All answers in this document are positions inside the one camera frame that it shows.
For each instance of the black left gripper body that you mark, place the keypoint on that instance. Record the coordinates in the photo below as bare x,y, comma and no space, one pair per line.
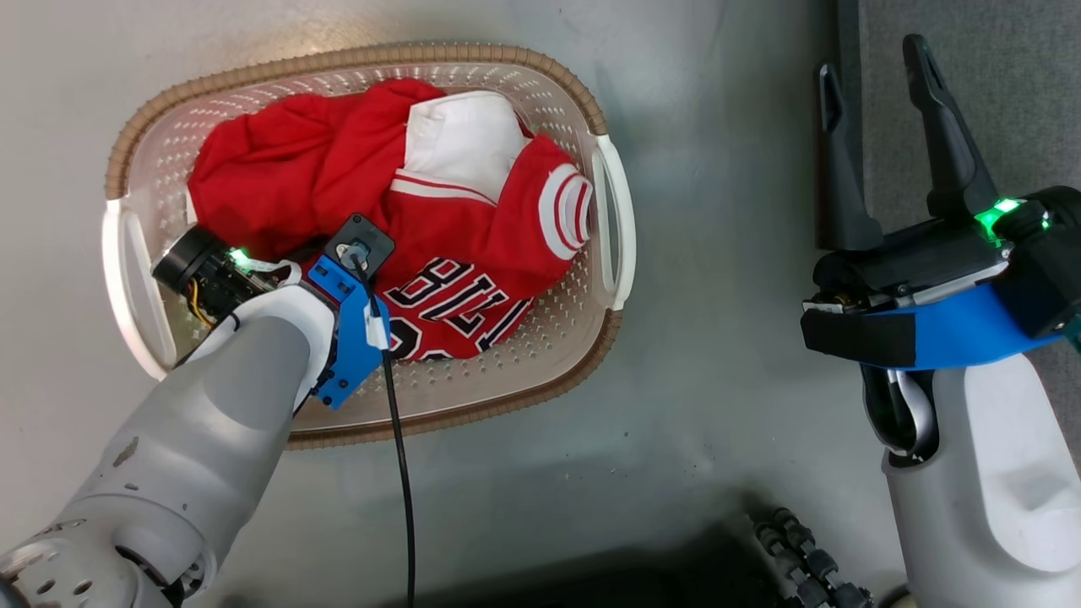
201,272

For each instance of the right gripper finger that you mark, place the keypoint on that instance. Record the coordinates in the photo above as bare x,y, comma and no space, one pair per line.
840,186
950,160

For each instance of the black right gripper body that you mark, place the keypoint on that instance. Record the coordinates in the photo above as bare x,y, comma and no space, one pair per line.
920,262

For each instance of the red Bulls basketball jersey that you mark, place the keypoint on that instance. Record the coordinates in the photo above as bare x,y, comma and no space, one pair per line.
287,160

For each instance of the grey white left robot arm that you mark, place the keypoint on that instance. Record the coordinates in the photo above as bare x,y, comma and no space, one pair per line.
194,447

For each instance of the white perforated laundry basket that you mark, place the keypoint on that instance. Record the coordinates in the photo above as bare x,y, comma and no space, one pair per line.
540,338

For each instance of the blue right camera mount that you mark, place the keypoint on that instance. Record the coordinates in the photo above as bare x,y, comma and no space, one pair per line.
963,333

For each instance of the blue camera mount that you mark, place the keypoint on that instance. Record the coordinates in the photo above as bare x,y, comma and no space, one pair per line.
963,333
350,355

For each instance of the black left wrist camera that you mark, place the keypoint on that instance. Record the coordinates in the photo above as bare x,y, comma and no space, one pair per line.
361,245

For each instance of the blue left camera mount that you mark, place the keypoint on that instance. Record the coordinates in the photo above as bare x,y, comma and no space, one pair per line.
350,355

